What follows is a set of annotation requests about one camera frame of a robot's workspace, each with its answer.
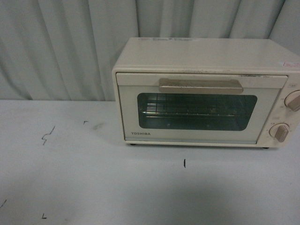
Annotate oven glass door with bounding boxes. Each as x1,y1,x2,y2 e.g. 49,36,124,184
116,73,288,145

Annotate cream Toshiba toaster oven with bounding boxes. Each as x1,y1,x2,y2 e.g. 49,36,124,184
112,37,300,148

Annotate pink sticker on oven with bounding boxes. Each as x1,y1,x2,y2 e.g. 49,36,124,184
283,61,300,68

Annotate white pleated curtain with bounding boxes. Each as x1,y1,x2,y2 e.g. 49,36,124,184
0,0,300,101

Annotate lower beige control knob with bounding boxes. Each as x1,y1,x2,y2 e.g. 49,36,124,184
269,123,289,143

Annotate beige control knob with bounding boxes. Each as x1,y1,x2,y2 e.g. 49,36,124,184
285,90,300,112
269,123,289,143

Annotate upper beige control knob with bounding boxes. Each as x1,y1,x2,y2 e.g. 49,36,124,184
285,90,300,112

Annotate wire oven rack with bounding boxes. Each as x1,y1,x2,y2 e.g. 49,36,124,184
137,93,244,118

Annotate beige oven door handle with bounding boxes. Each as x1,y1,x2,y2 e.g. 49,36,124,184
158,79,243,95

